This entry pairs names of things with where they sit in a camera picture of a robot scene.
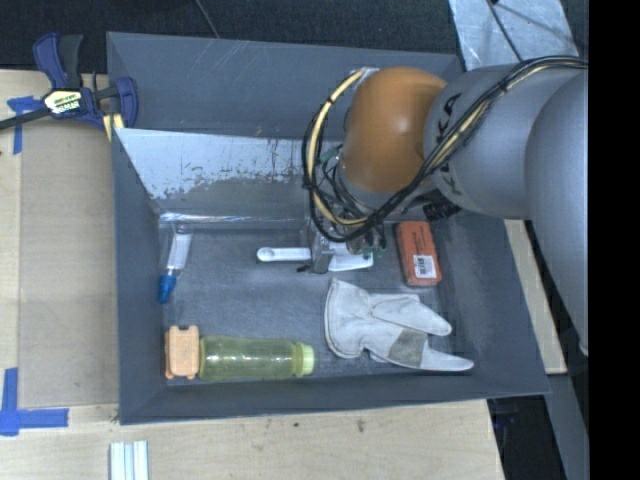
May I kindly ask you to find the orange block with barcode label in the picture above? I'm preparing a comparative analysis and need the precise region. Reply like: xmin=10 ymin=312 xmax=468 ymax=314
xmin=394 ymin=220 xmax=444 ymax=289

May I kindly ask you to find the clear tube with blue cap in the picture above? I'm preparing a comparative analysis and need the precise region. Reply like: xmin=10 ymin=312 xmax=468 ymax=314
xmin=156 ymin=229 xmax=194 ymax=305

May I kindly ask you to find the yellow-green plastic bottle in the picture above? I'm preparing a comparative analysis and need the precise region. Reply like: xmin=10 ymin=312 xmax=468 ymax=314
xmin=197 ymin=334 xmax=317 ymax=383

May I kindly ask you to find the white work glove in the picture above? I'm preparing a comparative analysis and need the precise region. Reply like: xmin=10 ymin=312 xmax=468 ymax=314
xmin=323 ymin=277 xmax=476 ymax=373

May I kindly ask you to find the white plastic spoon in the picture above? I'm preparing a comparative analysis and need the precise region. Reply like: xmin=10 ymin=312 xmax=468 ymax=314
xmin=256 ymin=246 xmax=375 ymax=273

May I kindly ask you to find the grey metal bin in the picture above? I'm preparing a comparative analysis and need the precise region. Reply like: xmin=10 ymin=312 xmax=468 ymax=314
xmin=105 ymin=30 xmax=553 ymax=426

